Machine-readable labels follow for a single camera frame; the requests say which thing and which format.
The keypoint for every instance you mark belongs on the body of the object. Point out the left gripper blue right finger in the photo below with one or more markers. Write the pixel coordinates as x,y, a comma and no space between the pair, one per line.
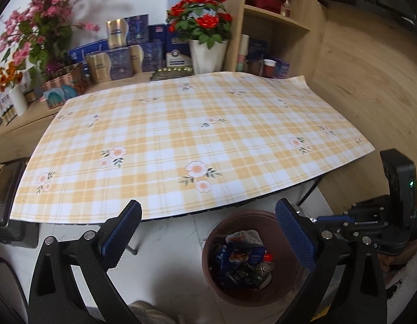
298,238

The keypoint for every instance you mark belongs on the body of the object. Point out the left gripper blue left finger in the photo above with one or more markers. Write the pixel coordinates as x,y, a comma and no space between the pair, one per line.
117,232

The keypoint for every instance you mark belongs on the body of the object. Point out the blue cardboard box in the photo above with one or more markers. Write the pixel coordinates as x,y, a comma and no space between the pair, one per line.
232,254

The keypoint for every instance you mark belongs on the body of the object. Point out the pink round trash bin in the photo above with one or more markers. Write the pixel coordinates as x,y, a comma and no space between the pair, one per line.
244,285

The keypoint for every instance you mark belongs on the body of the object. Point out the orange plaid tablecloth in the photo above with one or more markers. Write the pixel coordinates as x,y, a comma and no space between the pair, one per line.
181,146

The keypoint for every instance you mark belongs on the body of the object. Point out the striped wicker basket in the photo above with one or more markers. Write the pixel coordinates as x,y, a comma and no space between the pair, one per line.
69,82

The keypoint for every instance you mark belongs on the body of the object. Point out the red paper cup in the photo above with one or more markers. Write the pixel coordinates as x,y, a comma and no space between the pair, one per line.
269,67

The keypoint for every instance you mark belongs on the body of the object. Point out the green gold foil box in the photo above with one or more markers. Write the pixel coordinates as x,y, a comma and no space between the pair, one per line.
167,73

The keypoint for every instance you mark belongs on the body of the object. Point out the blue gold gift box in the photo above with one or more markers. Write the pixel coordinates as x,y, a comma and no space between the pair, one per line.
109,65
128,31
147,57

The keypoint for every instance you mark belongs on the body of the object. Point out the stack of pastel paper cups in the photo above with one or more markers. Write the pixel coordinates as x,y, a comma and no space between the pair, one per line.
242,52

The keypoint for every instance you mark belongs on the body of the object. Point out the white flower pot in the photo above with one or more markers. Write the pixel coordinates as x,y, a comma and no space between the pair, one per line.
207,60

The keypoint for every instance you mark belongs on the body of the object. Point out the white blue milk carton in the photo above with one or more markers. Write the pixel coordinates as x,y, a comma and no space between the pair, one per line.
175,58

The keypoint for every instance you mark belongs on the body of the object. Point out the orange flower bunch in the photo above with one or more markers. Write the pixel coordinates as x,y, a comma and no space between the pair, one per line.
10,77

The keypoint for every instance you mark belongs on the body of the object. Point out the wooden shelf unit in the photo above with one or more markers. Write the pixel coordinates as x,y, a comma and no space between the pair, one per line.
296,39

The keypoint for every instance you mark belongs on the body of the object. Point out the pink blossom branch bouquet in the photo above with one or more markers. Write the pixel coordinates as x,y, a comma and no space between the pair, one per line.
39,34

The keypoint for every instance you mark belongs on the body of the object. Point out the red rose plant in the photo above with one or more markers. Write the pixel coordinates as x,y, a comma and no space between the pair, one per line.
206,21

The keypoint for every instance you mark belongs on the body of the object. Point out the black folding table frame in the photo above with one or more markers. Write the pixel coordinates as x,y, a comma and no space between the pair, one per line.
305,198

